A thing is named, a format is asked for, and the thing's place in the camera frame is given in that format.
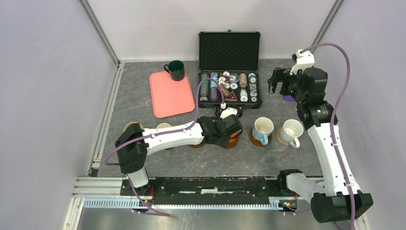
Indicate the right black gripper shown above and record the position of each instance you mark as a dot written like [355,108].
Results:
[282,74]

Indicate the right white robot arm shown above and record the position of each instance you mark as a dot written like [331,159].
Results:
[340,198]

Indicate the black poker chip case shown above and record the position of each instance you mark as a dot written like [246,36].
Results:
[228,64]

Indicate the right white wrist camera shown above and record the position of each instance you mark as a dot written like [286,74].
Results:
[303,60]

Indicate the wooden coaster five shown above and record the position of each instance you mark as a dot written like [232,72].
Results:
[258,142]

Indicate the wooden coaster four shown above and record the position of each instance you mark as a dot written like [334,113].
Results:
[232,143]

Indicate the orange mug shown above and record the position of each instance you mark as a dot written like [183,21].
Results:
[234,137]

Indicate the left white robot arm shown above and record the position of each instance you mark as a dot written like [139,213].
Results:
[136,143]

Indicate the cream mug dark handle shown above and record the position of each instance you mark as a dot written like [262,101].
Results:
[163,125]

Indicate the light blue mug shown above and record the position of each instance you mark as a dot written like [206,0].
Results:
[263,127]

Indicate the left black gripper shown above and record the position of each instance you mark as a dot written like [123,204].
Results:
[225,143]

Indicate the wooden coaster three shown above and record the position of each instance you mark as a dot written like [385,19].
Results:
[197,145]

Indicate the beige ceramic mug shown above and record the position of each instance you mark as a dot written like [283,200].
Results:
[133,126]

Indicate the pink serving tray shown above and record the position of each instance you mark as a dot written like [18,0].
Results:
[170,97]

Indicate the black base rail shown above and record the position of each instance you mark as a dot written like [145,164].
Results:
[254,190]

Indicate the white mug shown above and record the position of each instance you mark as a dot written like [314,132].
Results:
[290,132]

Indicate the purple metronome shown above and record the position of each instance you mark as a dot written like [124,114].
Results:
[288,98]

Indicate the dark green mug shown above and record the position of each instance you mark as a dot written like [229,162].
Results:
[176,70]

